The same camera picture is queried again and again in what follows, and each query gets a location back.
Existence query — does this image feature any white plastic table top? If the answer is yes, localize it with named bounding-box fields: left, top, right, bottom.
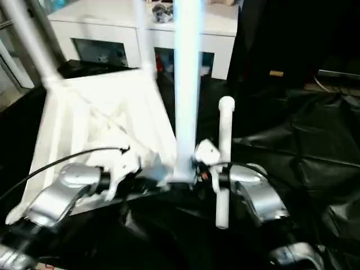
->
left=4, top=69, right=189, bottom=227

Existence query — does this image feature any black flat device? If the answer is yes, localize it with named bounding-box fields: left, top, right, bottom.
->
left=318, top=67, right=360, bottom=83

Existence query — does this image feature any grey bundle on cabinet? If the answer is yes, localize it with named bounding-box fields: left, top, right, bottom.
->
left=151, top=3, right=174, bottom=24

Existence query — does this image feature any white plastic table leg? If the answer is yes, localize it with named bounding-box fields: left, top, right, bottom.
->
left=0, top=0, right=64, bottom=86
left=215, top=96, right=236, bottom=231
left=171, top=0, right=204, bottom=183
left=134, top=0, right=159, bottom=77

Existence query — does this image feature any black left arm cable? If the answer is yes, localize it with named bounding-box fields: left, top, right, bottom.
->
left=0, top=146, right=131, bottom=200

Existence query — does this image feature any white cabinet with glass doors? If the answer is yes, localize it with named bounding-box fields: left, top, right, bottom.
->
left=48, top=0, right=240, bottom=80

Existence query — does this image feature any black tall cabinet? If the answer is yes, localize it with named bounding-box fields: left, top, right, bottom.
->
left=228, top=0, right=360, bottom=82

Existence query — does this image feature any black plastic mat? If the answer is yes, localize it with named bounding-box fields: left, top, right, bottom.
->
left=0, top=59, right=360, bottom=270

